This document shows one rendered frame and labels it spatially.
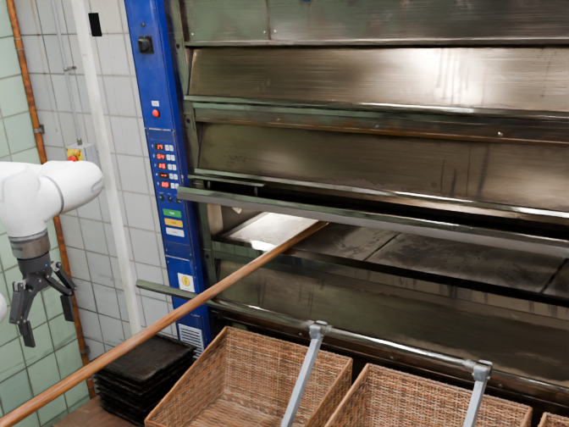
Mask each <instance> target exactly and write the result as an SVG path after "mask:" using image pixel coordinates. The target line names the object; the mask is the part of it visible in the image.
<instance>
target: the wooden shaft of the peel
mask: <svg viewBox="0 0 569 427"><path fill-rule="evenodd" d="M327 223H329V222H328V221H322V220H317V221H316V222H314V223H313V224H311V225H309V226H307V227H306V228H305V229H303V230H301V231H300V232H298V233H296V234H295V235H293V236H292V237H290V238H289V239H287V240H286V241H283V242H282V243H280V244H279V245H278V246H276V247H274V248H273V249H271V250H270V251H268V252H266V253H264V254H263V255H262V256H260V257H259V258H257V259H255V260H253V261H252V262H250V263H249V264H247V265H246V266H244V267H243V268H241V269H239V270H237V271H236V272H234V273H233V274H231V275H230V276H228V277H226V278H225V279H223V280H221V281H219V283H217V284H216V285H214V286H212V287H210V288H209V289H207V290H205V291H204V292H203V293H201V294H199V295H198V296H196V297H194V298H192V299H191V300H190V301H189V302H186V303H185V304H183V305H182V306H180V307H178V308H176V309H175V310H174V311H173V312H171V313H169V314H167V315H166V316H164V317H162V318H161V319H160V320H158V321H156V322H155V323H153V324H151V325H149V326H148V327H146V328H145V329H144V330H142V331H140V332H139V333H137V334H135V335H133V336H132V337H131V338H129V339H128V340H126V341H124V342H122V343H121V344H119V345H118V346H116V347H115V348H113V349H112V350H110V351H108V352H106V353H105V354H103V355H102V356H101V357H99V358H97V359H95V360H94V361H92V362H91V363H88V364H87V365H86V366H85V367H83V368H81V369H79V370H78V371H76V372H74V373H73V374H72V375H70V376H68V377H67V378H65V379H64V380H62V381H60V382H58V383H57V384H56V385H54V386H52V387H51V388H49V389H48V390H46V391H44V392H43V393H42V394H40V395H38V396H36V397H35V398H33V399H31V400H30V401H28V402H27V403H25V404H24V405H22V406H21V407H19V408H17V409H15V410H14V411H13V412H11V413H9V414H8V415H6V416H4V417H3V418H1V419H0V427H13V426H14V425H16V424H17V423H18V422H20V421H21V420H23V419H25V418H27V417H28V416H30V415H31V414H33V413H34V412H35V411H37V410H39V409H40V408H42V407H44V406H45V405H47V404H48V403H49V402H51V401H53V400H54V399H56V398H57V397H59V396H61V395H63V394H64V393H65V392H66V391H68V390H70V389H71V388H73V387H75V386H76V385H78V384H79V383H80V382H82V381H83V380H86V379H87V378H89V377H90V376H92V375H93V374H95V373H96V372H97V371H99V370H101V369H103V368H104V367H106V366H107V365H109V364H110V363H112V362H113V361H115V360H116V359H118V358H120V357H121V356H123V355H125V354H126V353H127V352H129V351H130V350H132V349H133V348H135V347H137V346H139V345H140V344H141V343H142V342H144V341H146V340H148V339H149V338H151V337H152V336H154V335H156V334H157V333H158V332H160V331H161V330H163V329H165V328H166V327H168V326H169V325H171V324H172V323H174V322H175V321H177V320H178V319H180V318H182V317H183V316H185V315H187V314H188V313H189V312H191V311H192V310H194V309H195V308H198V307H199V306H201V305H202V304H203V303H204V302H206V301H208V300H210V299H211V298H213V297H215V296H216V295H218V294H219V293H220V292H222V291H224V290H225V289H227V288H228V287H230V286H232V285H233V284H234V283H236V282H237V281H239V280H241V279H242V278H244V277H246V276H247V275H249V274H250V273H251V272H253V271H254V270H256V269H258V268H260V267H261V266H263V265H264V264H265V263H267V262H268V261H270V260H272V259H273V258H275V257H277V256H278V255H280V254H281V253H282V252H284V251H286V250H287V249H289V248H290V247H292V246H294V245H295V244H296V243H298V242H299V241H301V240H303V239H304V238H306V237H308V236H309V235H311V234H312V233H313V232H315V231H316V230H319V229H320V228H322V227H323V226H325V225H326V224H327Z"/></svg>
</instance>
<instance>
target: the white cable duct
mask: <svg viewBox="0 0 569 427"><path fill-rule="evenodd" d="M71 4H72V9H73V13H74V18H75V27H76V31H77V36H78V41H79V46H80V55H81V59H82V64H83V69H84V73H85V78H86V87H87V91H88V97H89V101H90V106H91V115H92V119H93V124H94V129H95V133H96V139H97V147H98V152H99V157H100V161H101V166H102V174H103V179H104V185H105V189H106V193H107V199H108V207H109V212H110V217H111V221H112V227H113V235H114V240H115V244H116V249H117V254H118V259H119V267H120V272H121V277H122V281H123V287H124V295H125V300H126V304H127V309H128V314H129V319H130V328H131V332H132V336H134V335H135V334H137V333H139V332H140V331H141V322H140V317H139V313H138V307H137V302H136V298H135V289H134V284H133V279H132V274H131V269H130V261H129V255H128V251H127V246H126V240H125V236H124V227H123V222H122V217H121V212H120V207H119V199H118V193H117V189H116V184H115V179H114V174H113V165H112V160H111V155H110V151H109V145H108V137H107V132H106V126H105V122H104V117H103V112H102V103H101V98H100V93H99V88H98V84H97V75H96V70H95V64H94V60H93V55H92V50H91V41H90V37H89V31H88V26H87V22H86V13H85V8H84V3H83V0H71Z"/></svg>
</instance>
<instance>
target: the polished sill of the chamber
mask: <svg viewBox="0 0 569 427"><path fill-rule="evenodd" d="M212 244H213V250H214V251H218V252H226V253H230V254H234V255H239V256H243V257H248V258H259V257H260V256H262V255H263V254H264V253H266V252H268V251H270V250H271V249H273V248H274V247H276V246H277V245H273V244H267V243H262V242H258V241H249V240H244V239H240V238H234V237H230V236H219V237H218V238H216V239H214V240H212ZM269 262H274V263H281V264H286V265H290V266H295V267H299V268H304V269H311V270H316V271H320V272H325V273H330V274H334V275H342V276H346V277H351V278H355V279H359V280H367V281H372V282H376V283H380V284H385V285H389V286H398V287H402V288H406V289H411V290H415V291H423V292H427V293H432V294H436V295H441V296H445V297H453V298H458V299H462V300H467V301H471V302H479V303H483V304H488V305H492V306H496V307H501V308H509V309H513V310H517V311H522V312H527V313H535V314H539V315H543V316H548V317H552V318H557V319H564V320H569V298H567V297H558V296H553V295H548V294H544V293H538V292H534V291H525V290H520V289H516V288H510V287H506V286H498V285H492V284H488V283H483V282H478V281H473V280H464V279H459V278H455V277H449V276H445V275H440V274H431V273H427V272H422V271H417V270H412V269H403V268H399V267H394V266H389V265H384V264H380V263H371V262H366V261H361V260H356V259H351V258H342V257H338V256H333V255H328V254H323V253H319V252H310V251H305V250H301V249H295V248H291V247H290V248H289V249H287V250H286V251H284V252H282V253H281V254H280V255H278V256H277V257H275V258H273V259H272V260H270V261H269Z"/></svg>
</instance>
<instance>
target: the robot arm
mask: <svg viewBox="0 0 569 427"><path fill-rule="evenodd" d="M103 183H104V179H103V174H102V171H101V170H100V169H99V168H98V167H97V166H96V165H95V164H93V163H90V162H86V161H78V162H73V161H68V162H60V161H49V162H47V163H45V164H43V165H39V164H26V163H12V162H0V219H1V221H2V224H3V226H4V228H5V230H6V231H7V234H8V239H9V243H10V246H11V250H12V254H13V256H14V257H16V258H17V262H18V265H19V271H20V272H21V274H22V275H23V279H22V280H21V281H19V282H16V281H14V282H13V283H12V286H13V297H12V303H11V309H10V315H9V321H8V322H9V323H10V324H17V325H18V327H19V333H20V334H21V335H22V336H23V339H24V343H25V346H26V347H33V348H34V347H35V346H36V344H35V340H34V336H33V332H32V328H31V325H30V321H29V320H27V318H28V315H29V312H30V308H31V305H32V303H33V300H34V297H35V296H36V294H37V292H38V291H41V290H42V289H43V288H46V287H48V285H50V286H51V287H52V288H54V289H55V290H57V291H59V292H60V293H62V294H63V295H61V296H60V300H61V303H62V308H63V311H64V318H65V320H66V321H70V322H75V314H74V309H73V306H74V304H73V299H72V296H74V295H75V292H74V291H76V289H77V286H76V285H75V283H74V282H73V281H72V280H71V279H70V278H69V276H68V275H67V274H66V272H65V271H64V270H63V267H62V264H61V263H60V262H56V261H51V258H50V253H49V250H50V248H51V243H50V240H49V235H48V229H47V222H48V221H49V220H50V219H52V218H53V217H54V216H56V215H59V214H63V213H67V212H70V211H72V210H75V209H77V208H80V207H82V206H84V205H86V204H87V203H89V202H91V201H92V200H93V199H95V198H96V197H97V196H98V195H99V194H100V192H101V191H102V187H103ZM52 272H54V273H55V275H56V276H57V277H58V278H59V279H60V280H61V281H62V283H63V284H64V286H63V285H62V284H60V283H59V282H57V280H55V279H54V278H53V277H52ZM29 290H32V291H29ZM6 314H7V303H6V301H5V299H4V297H3V295H2V294H1V292H0V324H1V323H2V322H3V321H4V319H5V317H6ZM21 317H22V318H21Z"/></svg>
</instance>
